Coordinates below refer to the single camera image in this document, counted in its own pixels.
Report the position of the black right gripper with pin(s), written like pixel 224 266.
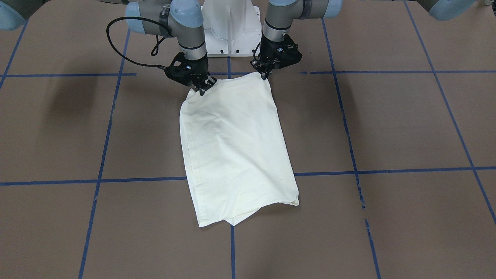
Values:
pixel 198 72

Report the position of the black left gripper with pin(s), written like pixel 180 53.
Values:
pixel 269 47

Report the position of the cream long-sleeve cat shirt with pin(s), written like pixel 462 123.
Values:
pixel 235 155

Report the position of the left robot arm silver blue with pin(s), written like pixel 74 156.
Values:
pixel 280 15

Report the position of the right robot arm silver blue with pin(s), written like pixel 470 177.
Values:
pixel 180 19

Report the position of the white camera mast base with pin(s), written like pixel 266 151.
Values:
pixel 232 28

